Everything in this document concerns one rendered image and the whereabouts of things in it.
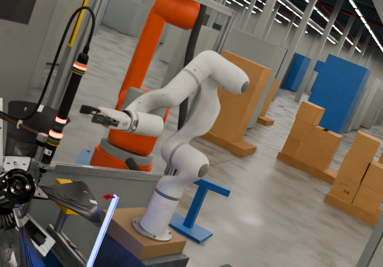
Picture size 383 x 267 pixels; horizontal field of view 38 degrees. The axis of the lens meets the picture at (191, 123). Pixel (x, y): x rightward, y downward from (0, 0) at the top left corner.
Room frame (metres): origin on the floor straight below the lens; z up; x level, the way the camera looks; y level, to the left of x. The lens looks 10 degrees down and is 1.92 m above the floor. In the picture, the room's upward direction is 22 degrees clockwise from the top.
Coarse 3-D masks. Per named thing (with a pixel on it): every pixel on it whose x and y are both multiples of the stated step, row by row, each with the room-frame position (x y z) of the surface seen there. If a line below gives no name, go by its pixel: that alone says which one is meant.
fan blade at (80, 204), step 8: (40, 184) 1.84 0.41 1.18; (48, 184) 1.87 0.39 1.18; (56, 184) 1.90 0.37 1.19; (64, 184) 1.93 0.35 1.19; (72, 184) 1.95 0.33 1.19; (80, 184) 1.98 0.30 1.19; (48, 192) 1.79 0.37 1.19; (56, 192) 1.83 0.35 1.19; (64, 192) 1.86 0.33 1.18; (72, 192) 1.90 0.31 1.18; (80, 192) 1.93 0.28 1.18; (88, 192) 1.96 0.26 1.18; (56, 200) 1.77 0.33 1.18; (64, 200) 1.81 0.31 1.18; (72, 200) 1.84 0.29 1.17; (80, 200) 1.88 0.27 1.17; (88, 200) 1.92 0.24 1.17; (72, 208) 1.80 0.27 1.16; (80, 208) 1.84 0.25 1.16; (88, 208) 1.87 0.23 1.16; (96, 208) 1.91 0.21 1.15; (88, 216) 1.83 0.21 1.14; (96, 216) 1.87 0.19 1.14; (96, 224) 1.84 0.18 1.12
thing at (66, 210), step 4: (56, 180) 2.24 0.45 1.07; (60, 180) 2.25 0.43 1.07; (64, 180) 2.27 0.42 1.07; (68, 180) 2.28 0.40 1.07; (60, 204) 2.18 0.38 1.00; (60, 208) 2.18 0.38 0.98; (64, 208) 2.16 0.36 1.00; (68, 208) 2.15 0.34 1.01; (64, 212) 2.15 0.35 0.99; (68, 212) 2.15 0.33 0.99; (72, 212) 2.16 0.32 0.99
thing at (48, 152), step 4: (84, 48) 1.76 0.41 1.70; (88, 48) 1.77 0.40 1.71; (80, 52) 1.77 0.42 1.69; (84, 52) 1.76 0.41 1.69; (80, 56) 1.75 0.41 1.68; (84, 56) 1.76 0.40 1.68; (88, 56) 1.77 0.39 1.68; (76, 60) 1.76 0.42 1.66; (80, 60) 1.75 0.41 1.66; (84, 60) 1.76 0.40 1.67; (48, 144) 1.76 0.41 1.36; (48, 148) 1.75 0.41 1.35; (52, 148) 1.76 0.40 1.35; (44, 152) 1.76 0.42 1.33; (48, 152) 1.75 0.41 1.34; (52, 152) 1.76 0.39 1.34; (44, 156) 1.76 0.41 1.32; (48, 156) 1.76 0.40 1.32; (52, 156) 1.77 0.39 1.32; (44, 160) 1.76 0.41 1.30; (48, 160) 1.76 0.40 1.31; (48, 164) 1.76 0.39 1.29; (40, 168) 1.76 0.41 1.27; (44, 172) 1.76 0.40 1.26
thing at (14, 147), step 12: (12, 108) 1.91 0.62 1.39; (48, 108) 1.95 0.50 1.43; (36, 120) 1.89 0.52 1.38; (48, 120) 1.91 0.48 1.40; (12, 132) 1.84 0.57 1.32; (24, 132) 1.85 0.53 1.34; (48, 132) 1.87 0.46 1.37; (12, 144) 1.81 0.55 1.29; (24, 144) 1.81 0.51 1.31; (24, 156) 1.78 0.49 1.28
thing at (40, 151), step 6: (36, 138) 1.77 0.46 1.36; (42, 138) 1.76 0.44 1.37; (36, 144) 1.76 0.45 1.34; (42, 144) 1.76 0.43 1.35; (42, 150) 1.76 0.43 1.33; (36, 156) 1.76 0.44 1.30; (42, 156) 1.78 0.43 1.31; (36, 162) 1.74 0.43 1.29; (42, 162) 1.76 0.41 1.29; (42, 168) 1.74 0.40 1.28; (48, 168) 1.74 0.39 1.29; (54, 168) 1.77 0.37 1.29
